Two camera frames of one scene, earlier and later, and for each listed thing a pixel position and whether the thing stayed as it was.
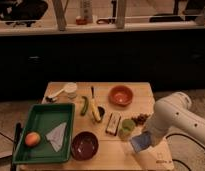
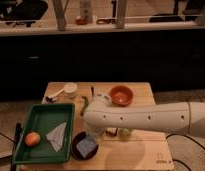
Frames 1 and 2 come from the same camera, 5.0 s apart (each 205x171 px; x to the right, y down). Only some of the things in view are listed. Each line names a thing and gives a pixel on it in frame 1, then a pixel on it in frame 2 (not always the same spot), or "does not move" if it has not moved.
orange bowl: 120,96 does not move
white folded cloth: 55,136 does not move
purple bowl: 84,146 does not move
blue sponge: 140,142 → 86,146
